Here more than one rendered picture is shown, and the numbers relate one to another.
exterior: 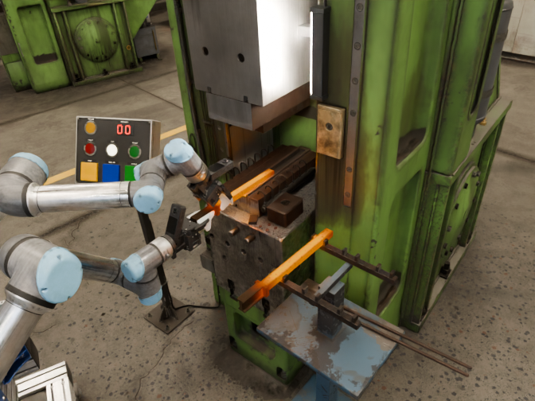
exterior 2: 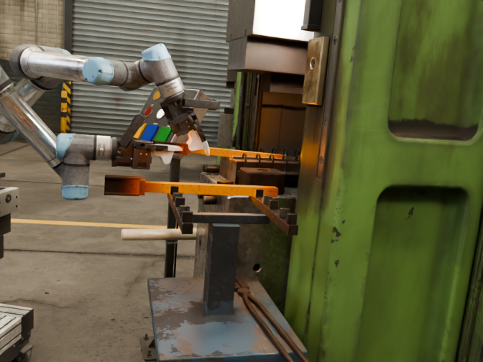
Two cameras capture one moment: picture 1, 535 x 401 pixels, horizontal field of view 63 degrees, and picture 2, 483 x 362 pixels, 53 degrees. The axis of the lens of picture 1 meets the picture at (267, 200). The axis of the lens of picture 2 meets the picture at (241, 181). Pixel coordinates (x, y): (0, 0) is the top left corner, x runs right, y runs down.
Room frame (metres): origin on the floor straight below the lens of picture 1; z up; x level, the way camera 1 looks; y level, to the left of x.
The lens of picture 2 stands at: (0.08, -0.77, 1.19)
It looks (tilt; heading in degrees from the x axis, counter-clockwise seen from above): 10 degrees down; 33
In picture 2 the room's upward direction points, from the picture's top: 5 degrees clockwise
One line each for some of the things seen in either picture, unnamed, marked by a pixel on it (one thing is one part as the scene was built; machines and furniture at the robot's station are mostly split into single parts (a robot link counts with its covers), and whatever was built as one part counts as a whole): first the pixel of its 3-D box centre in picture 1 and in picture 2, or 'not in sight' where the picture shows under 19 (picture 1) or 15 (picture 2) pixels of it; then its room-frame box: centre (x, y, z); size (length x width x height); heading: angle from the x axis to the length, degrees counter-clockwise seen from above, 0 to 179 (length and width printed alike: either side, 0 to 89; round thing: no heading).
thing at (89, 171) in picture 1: (89, 171); (138, 131); (1.57, 0.72, 1.01); 0.07 x 0.05 x 0.07; 75
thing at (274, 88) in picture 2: (279, 108); (309, 86); (1.54, -0.07, 1.24); 0.30 x 0.07 x 0.06; 140
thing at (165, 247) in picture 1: (162, 249); (104, 148); (1.05, 0.34, 1.00); 0.08 x 0.05 x 0.08; 50
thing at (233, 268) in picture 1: (286, 229); (287, 248); (1.50, -0.07, 0.69); 0.56 x 0.38 x 0.45; 140
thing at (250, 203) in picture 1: (271, 175); (286, 169); (1.53, -0.02, 0.96); 0.42 x 0.20 x 0.09; 140
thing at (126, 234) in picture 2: not in sight; (177, 234); (1.52, 0.43, 0.62); 0.44 x 0.05 x 0.05; 140
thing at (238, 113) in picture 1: (267, 91); (297, 61); (1.53, -0.02, 1.32); 0.42 x 0.20 x 0.10; 140
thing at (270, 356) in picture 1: (288, 300); not in sight; (1.50, -0.07, 0.23); 0.55 x 0.37 x 0.47; 140
